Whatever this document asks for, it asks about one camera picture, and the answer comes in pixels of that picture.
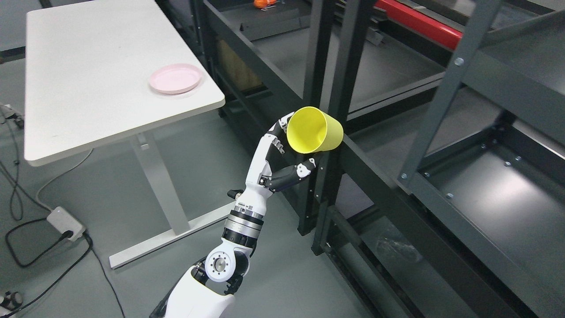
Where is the pink plastic plate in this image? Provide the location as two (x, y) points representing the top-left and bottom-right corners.
(148, 63), (203, 95)

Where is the dark grey metal shelf rack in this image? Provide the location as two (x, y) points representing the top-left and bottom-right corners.
(312, 0), (565, 318)

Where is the white power strip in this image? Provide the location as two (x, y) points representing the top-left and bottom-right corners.
(46, 207), (86, 242)

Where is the clear plastic bag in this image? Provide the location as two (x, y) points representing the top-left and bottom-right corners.
(376, 223), (423, 263)

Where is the orange toy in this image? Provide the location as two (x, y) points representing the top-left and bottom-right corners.
(253, 0), (278, 10)

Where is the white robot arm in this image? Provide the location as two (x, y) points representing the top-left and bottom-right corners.
(149, 203), (266, 318)

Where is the white standing desk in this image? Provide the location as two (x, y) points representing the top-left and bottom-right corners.
(24, 0), (234, 269)

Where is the yellow plastic cup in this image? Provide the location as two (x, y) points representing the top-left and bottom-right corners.
(287, 106), (344, 154)

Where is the black cable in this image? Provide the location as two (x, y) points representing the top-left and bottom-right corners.
(0, 106), (126, 318)

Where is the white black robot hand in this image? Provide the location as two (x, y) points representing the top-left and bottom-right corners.
(229, 112), (318, 220)

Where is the black metal shelf rack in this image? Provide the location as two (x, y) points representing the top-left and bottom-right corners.
(157, 0), (460, 136)

